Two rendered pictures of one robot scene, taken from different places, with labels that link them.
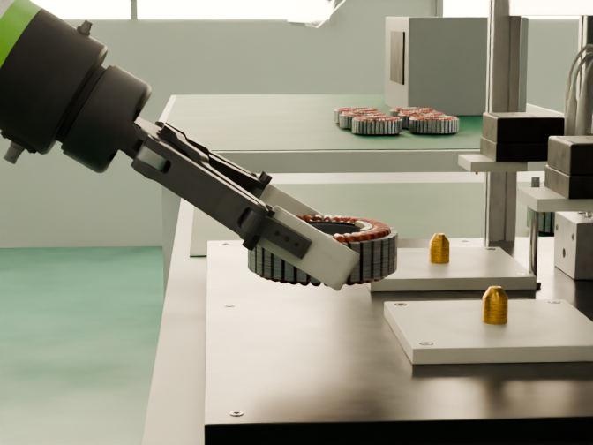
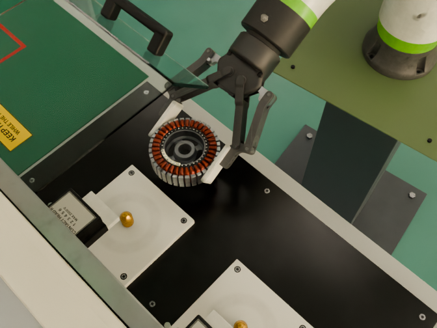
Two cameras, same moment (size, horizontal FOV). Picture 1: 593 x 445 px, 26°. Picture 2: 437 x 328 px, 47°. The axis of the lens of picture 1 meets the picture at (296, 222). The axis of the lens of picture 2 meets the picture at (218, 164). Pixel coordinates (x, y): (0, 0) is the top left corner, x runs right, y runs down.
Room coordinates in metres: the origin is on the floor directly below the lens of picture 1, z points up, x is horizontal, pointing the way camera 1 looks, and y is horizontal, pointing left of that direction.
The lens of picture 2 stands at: (1.29, -0.26, 1.51)
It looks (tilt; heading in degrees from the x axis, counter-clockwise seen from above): 60 degrees down; 137
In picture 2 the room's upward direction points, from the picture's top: straight up
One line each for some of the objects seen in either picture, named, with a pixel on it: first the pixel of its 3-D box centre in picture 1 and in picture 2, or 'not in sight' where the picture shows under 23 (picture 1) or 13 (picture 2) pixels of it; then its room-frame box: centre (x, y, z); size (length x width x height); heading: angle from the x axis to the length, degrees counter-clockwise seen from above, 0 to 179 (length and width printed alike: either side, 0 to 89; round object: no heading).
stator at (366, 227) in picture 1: (322, 249); (185, 151); (0.95, -0.02, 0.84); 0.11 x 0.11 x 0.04
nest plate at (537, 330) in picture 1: (494, 328); (128, 223); (0.95, -0.15, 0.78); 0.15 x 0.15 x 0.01; 4
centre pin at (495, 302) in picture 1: (495, 304); (126, 218); (0.95, -0.15, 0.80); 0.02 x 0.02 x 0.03
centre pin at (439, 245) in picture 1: (439, 247); (240, 327); (1.20, -0.14, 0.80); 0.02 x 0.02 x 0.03
